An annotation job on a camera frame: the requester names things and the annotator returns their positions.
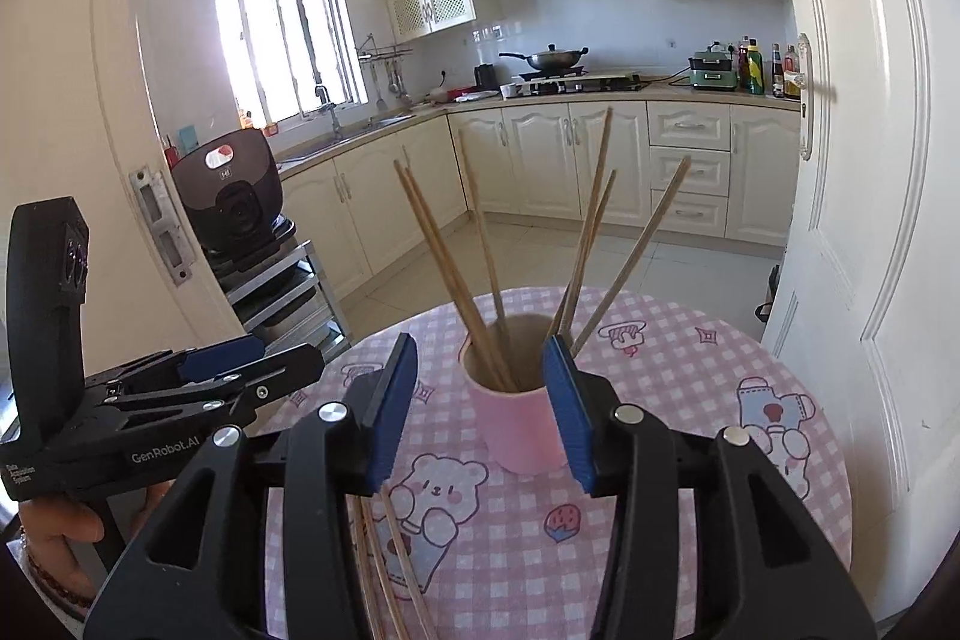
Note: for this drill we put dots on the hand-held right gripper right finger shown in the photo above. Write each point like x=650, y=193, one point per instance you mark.
x=570, y=415

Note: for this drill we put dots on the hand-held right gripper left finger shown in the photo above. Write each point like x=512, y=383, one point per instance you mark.
x=390, y=415

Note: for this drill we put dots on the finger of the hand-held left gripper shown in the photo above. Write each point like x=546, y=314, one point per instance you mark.
x=292, y=361
x=225, y=355

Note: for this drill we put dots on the pink cup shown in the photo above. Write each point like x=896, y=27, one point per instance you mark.
x=517, y=430

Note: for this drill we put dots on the pile of wooden chopsticks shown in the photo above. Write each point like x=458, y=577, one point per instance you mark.
x=409, y=569

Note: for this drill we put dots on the wooden chopstick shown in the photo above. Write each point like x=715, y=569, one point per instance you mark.
x=601, y=212
x=480, y=227
x=645, y=231
x=436, y=250
x=592, y=190
x=448, y=250

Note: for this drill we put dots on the hanging kitchen utensils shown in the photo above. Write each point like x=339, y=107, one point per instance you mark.
x=390, y=85

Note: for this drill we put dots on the person's left hand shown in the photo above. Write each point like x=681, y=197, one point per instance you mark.
x=60, y=527

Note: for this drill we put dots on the metal storage rack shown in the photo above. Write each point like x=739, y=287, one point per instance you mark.
x=285, y=302

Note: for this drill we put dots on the pink checkered tablecloth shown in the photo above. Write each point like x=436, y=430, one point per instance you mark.
x=675, y=385

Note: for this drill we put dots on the metal door strike plate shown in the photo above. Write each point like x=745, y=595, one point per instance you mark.
x=161, y=227

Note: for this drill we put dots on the dark rounded kitchen appliance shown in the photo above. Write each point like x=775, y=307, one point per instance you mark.
x=232, y=183

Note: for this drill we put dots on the small blue box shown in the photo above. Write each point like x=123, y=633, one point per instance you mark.
x=187, y=139

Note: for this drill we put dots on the cream cabinet drawer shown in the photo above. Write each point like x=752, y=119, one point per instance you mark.
x=688, y=126
x=690, y=171
x=690, y=214

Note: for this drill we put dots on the steel sink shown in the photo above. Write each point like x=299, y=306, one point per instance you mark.
x=375, y=123

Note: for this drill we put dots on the steel faucet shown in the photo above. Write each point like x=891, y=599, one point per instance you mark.
x=328, y=108

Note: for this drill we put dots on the cream lower cabinets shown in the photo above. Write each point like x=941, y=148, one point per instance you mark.
x=540, y=160

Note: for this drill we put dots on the red container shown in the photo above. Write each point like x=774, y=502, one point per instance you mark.
x=463, y=93

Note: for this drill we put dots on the kitchen window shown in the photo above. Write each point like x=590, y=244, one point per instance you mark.
x=277, y=33

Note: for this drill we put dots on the black gas stove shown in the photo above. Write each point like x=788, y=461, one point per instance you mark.
x=585, y=83

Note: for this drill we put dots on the white door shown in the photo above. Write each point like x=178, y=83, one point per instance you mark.
x=862, y=235

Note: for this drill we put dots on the black kettle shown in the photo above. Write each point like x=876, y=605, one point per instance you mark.
x=485, y=76

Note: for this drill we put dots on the steel wok with lid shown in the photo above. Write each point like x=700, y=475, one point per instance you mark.
x=551, y=59

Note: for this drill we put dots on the green tabletop cooker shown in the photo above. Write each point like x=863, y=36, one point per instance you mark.
x=712, y=70

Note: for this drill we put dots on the small cream lattice cabinet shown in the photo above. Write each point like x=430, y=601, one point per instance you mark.
x=431, y=3

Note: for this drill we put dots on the red-capped sauce bottle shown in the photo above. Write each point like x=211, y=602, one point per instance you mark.
x=743, y=66

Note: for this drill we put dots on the green bottle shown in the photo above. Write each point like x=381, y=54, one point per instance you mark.
x=754, y=70

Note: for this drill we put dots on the dark sauce bottle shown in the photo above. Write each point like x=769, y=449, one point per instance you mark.
x=778, y=74

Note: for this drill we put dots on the amber oil bottle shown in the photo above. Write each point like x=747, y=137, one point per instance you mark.
x=792, y=74

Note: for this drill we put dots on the white door frame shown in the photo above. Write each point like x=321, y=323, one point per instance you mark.
x=120, y=48

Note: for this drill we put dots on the wall utensil rack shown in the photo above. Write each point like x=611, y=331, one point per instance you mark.
x=382, y=51

